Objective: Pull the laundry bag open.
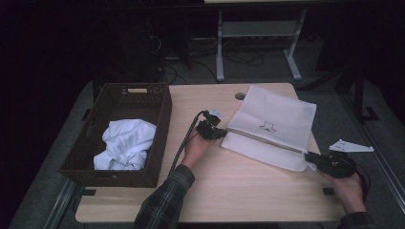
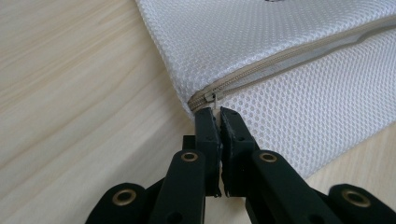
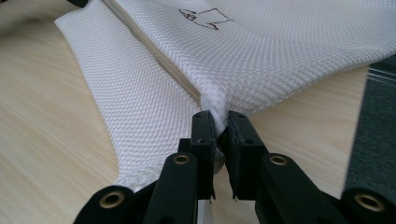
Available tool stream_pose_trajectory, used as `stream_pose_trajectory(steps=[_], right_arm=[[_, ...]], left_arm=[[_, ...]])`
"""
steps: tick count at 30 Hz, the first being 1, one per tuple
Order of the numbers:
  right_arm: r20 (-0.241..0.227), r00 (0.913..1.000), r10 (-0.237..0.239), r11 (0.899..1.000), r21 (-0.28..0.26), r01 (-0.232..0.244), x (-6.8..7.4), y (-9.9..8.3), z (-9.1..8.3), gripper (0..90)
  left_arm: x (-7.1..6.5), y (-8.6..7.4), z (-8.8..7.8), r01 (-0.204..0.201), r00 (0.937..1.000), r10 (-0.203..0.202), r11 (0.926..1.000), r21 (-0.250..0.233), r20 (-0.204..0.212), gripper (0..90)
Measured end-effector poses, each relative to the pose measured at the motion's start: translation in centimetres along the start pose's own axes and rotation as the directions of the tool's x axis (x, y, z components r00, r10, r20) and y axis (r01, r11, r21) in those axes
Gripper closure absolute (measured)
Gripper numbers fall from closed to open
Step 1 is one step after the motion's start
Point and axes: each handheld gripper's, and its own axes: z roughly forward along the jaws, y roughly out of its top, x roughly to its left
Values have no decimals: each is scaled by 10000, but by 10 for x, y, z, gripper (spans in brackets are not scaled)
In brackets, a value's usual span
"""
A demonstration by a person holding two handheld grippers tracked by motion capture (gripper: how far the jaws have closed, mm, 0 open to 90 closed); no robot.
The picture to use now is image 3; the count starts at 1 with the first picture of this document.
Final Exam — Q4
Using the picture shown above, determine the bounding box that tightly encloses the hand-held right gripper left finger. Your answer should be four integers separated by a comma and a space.
178, 110, 218, 201

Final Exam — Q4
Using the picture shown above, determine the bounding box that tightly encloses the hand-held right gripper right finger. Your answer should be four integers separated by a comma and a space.
224, 110, 269, 201

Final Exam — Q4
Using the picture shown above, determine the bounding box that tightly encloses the white mesh laundry bag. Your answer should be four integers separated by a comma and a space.
54, 0, 396, 194

